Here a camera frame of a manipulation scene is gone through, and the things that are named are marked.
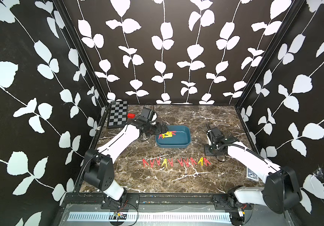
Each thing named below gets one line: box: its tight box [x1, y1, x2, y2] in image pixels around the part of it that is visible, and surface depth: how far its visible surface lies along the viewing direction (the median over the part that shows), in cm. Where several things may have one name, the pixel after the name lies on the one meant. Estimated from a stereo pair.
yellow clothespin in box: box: [161, 131, 173, 139], surface depth 103 cm
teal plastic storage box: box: [155, 125, 192, 149], surface depth 101 cm
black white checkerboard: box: [107, 100, 128, 130], surface depth 113 cm
